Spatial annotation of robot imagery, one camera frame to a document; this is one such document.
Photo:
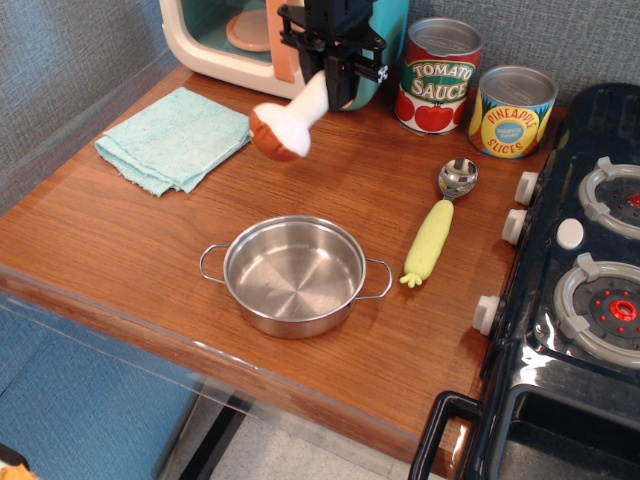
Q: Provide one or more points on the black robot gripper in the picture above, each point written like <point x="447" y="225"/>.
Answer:
<point x="335" y="36"/>

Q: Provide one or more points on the plush brown white mushroom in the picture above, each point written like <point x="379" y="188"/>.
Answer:
<point x="282" y="132"/>

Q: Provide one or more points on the silver metal pot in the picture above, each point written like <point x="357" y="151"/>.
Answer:
<point x="296" y="276"/>

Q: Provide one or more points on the toy teal microwave oven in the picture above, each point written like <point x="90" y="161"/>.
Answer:
<point x="239" y="42"/>

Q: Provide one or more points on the tomato sauce can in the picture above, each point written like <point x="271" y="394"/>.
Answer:
<point x="440" y="63"/>

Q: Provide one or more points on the teal folded cloth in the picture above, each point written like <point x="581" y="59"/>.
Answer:
<point x="175" y="142"/>

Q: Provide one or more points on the pineapple slices can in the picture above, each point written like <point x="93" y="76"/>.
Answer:
<point x="513" y="106"/>

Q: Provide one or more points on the black toy stove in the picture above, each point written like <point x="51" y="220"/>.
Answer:
<point x="560" y="397"/>

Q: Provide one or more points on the spoon with green handle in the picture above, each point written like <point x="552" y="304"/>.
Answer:
<point x="456" y="178"/>

